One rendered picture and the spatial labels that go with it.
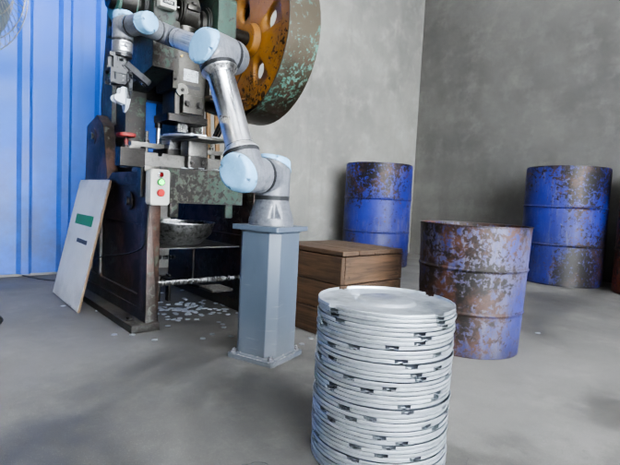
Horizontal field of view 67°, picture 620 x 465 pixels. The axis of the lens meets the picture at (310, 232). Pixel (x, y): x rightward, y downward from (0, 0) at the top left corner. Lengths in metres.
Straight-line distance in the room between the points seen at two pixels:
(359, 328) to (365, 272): 1.00
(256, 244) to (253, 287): 0.14
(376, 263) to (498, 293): 0.48
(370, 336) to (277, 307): 0.68
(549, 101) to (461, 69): 0.98
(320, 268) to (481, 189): 3.22
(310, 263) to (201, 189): 0.57
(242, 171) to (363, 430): 0.80
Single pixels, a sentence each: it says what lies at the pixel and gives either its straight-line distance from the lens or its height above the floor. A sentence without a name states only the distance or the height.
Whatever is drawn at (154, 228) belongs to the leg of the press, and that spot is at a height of 0.40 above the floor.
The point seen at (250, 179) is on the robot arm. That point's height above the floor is 0.59.
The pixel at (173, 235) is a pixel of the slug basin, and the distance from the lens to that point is 2.14.
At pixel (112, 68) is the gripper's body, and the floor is 0.98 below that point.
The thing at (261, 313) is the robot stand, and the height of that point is 0.17.
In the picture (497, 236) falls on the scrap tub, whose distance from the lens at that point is 1.76.
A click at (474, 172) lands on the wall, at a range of 4.95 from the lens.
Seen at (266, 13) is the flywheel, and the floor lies 1.43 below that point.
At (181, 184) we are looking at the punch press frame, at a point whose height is 0.58.
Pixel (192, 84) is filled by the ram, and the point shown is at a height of 1.03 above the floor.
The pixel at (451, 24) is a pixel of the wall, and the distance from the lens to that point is 5.47.
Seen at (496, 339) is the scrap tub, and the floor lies 0.08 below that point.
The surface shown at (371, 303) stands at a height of 0.34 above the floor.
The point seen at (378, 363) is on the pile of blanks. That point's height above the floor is 0.24.
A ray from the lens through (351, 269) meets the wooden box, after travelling 1.83.
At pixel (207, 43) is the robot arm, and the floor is 1.00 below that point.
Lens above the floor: 0.54
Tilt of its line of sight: 4 degrees down
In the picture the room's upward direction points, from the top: 3 degrees clockwise
